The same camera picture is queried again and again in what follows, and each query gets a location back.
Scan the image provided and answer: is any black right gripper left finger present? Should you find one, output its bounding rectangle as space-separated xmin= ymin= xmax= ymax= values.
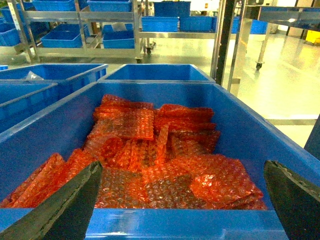
xmin=0 ymin=161 xmax=103 ymax=240

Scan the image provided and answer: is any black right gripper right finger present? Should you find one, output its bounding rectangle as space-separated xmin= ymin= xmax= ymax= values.
xmin=263 ymin=160 xmax=320 ymax=240

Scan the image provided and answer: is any blue bin with red bags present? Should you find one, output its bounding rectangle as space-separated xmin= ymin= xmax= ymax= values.
xmin=0 ymin=80 xmax=320 ymax=240

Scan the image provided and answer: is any empty blue bin front left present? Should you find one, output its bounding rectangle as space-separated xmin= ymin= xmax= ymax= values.
xmin=0 ymin=80 xmax=59 ymax=132

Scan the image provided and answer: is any blue bin rear left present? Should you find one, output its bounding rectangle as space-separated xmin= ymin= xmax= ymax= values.
xmin=0 ymin=63 xmax=109 ymax=100

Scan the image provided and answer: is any blue bin rear right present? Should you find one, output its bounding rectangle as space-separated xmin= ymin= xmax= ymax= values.
xmin=99 ymin=63 xmax=215 ymax=83

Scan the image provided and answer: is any red bubble wrap bags pile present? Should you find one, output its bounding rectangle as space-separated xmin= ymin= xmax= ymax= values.
xmin=0 ymin=94 xmax=267 ymax=210

